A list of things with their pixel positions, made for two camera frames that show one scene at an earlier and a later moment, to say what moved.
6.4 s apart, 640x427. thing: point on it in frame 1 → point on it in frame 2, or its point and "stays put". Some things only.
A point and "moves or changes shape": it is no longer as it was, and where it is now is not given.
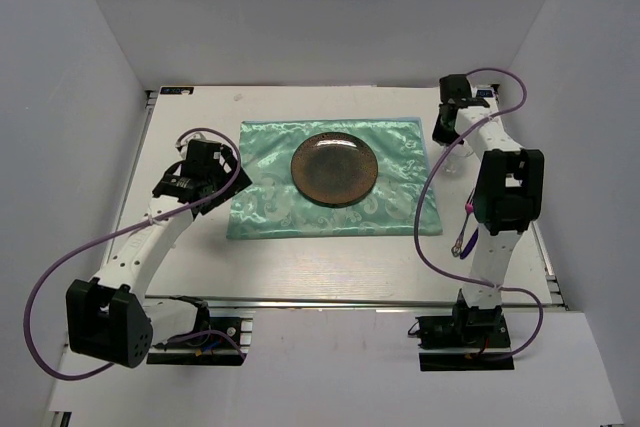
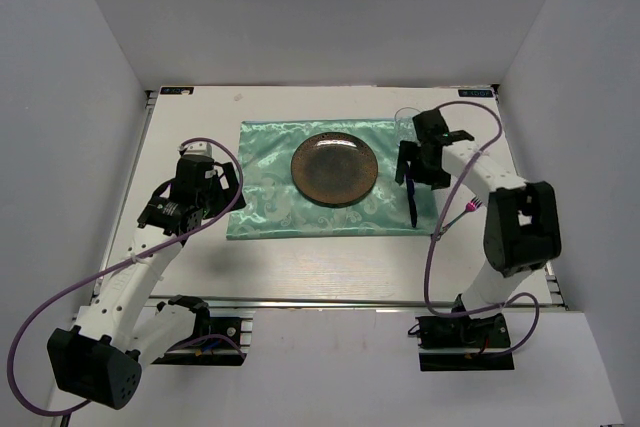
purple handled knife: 468,248 → 410,186
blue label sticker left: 176,90 stays put
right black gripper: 442,137 → 410,151
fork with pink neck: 469,208 → 470,207
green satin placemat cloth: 401,200 stays put
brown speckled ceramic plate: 334,170 stays put
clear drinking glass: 460,161 moves or changes shape
